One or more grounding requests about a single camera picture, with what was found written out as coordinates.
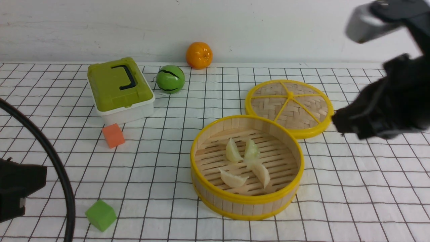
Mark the white dumpling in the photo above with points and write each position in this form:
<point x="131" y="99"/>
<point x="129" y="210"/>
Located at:
<point x="259" y="170"/>
<point x="233" y="181"/>

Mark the bamboo steamer lid yellow rim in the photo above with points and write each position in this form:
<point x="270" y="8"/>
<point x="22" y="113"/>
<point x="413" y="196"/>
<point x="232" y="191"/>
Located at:
<point x="304" y="110"/>

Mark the green lidded storage box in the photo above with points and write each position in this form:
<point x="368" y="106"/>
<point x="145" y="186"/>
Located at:
<point x="120" y="92"/>

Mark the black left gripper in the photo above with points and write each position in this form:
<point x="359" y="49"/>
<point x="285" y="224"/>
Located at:
<point x="17" y="182"/>

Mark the white grid tablecloth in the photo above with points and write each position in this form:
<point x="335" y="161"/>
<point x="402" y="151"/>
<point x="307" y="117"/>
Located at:
<point x="352" y="190"/>

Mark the orange foam cube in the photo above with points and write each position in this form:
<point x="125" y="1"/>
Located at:
<point x="113" y="135"/>

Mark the orange toy tangerine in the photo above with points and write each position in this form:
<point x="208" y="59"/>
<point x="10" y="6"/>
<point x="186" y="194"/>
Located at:
<point x="199" y="55"/>

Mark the green toy watermelon ball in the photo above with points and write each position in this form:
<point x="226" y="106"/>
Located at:
<point x="170" y="79"/>

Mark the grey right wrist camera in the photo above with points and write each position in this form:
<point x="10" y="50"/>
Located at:
<point x="363" y="26"/>

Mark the green foam cube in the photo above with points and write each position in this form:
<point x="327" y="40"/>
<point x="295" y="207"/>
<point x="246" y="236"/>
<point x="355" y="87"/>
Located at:
<point x="101" y="215"/>

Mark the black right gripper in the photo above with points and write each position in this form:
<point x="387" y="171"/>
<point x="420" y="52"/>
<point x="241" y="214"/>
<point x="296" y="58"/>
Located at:
<point x="395" y="104"/>

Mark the pale green dumpling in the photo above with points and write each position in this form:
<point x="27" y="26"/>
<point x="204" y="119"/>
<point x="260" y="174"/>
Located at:
<point x="232" y="152"/>
<point x="251" y="150"/>

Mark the bamboo steamer tray yellow rim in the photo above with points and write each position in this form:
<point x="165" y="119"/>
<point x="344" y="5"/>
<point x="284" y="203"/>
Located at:
<point x="279" y="151"/>

